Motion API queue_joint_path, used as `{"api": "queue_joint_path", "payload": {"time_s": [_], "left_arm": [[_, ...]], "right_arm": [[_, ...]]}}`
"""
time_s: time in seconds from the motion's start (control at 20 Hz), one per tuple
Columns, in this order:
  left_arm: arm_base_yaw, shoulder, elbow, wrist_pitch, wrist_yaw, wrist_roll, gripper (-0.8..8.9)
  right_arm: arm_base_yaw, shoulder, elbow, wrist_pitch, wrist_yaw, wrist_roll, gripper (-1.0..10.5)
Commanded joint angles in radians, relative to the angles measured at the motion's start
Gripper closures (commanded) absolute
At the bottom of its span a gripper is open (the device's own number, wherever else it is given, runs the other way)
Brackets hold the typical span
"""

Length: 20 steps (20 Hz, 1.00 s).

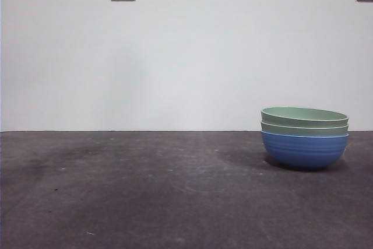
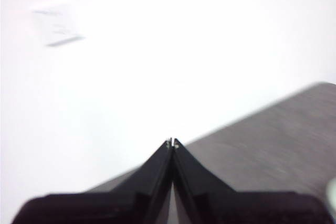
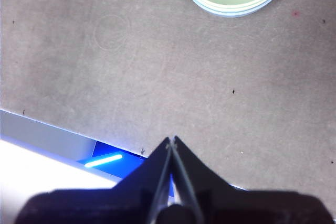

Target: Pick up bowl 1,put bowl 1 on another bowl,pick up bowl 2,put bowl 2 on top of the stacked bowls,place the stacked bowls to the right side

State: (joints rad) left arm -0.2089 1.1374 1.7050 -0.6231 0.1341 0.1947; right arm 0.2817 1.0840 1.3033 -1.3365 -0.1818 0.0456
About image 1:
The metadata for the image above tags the blue ribbed bowl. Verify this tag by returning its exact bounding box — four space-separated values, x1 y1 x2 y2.
260 131 350 171

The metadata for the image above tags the green ribbed bowl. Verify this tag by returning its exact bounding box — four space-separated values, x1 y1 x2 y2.
260 106 350 127
260 121 350 138

